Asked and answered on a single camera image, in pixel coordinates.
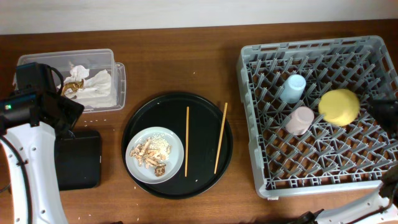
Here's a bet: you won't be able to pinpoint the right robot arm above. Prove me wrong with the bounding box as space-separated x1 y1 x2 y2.
292 100 397 224

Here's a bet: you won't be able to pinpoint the yellow bowl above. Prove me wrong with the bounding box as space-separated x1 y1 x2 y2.
318 89 360 126

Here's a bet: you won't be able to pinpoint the blue cup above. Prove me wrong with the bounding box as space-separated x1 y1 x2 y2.
279 74 306 103

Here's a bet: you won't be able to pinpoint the food scraps on plate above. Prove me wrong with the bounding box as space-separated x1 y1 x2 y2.
129 134 172 177

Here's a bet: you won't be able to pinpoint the gold snack wrapper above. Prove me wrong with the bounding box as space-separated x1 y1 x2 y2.
61 80 84 96

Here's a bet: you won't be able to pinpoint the round black serving tray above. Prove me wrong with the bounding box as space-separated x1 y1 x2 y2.
121 92 233 199

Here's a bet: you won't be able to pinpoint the grey plate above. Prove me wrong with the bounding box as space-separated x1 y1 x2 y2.
122 127 184 184

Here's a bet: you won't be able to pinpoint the clear plastic waste bin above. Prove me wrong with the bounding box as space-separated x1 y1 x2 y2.
17 49 126 113

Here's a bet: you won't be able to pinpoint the white tissue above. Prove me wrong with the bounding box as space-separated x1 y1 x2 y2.
72 70 116 108
63 65 90 89

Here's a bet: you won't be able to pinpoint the pink cup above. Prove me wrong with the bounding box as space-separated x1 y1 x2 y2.
285 106 315 136

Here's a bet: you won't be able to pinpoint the black rectangular tray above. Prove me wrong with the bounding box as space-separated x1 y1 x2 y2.
55 130 102 191

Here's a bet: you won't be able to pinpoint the grey dishwasher rack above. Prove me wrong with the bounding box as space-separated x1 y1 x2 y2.
236 35 397 198

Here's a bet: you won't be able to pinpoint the wooden chopstick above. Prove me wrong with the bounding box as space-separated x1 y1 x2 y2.
184 106 190 177
213 102 228 175

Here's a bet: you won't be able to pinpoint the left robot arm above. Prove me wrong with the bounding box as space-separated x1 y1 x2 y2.
1 62 84 223

